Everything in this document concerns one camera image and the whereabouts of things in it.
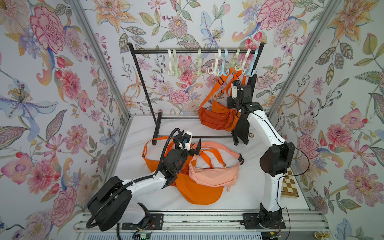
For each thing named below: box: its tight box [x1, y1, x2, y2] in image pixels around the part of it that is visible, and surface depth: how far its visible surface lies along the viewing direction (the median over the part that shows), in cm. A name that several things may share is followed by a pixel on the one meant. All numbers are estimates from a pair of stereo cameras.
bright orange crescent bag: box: [171, 147, 226, 205], surface depth 80 cm
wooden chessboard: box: [281, 167, 299, 199], surface depth 84 cm
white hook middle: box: [214, 48, 221, 77], surface depth 76 cm
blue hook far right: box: [247, 48, 259, 77], surface depth 76 cm
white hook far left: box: [162, 48, 175, 76], surface depth 78 cm
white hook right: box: [242, 48, 252, 76], surface depth 78 cm
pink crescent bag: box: [188, 141, 245, 187], surface depth 84 cm
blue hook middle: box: [218, 48, 229, 76], surface depth 78 cm
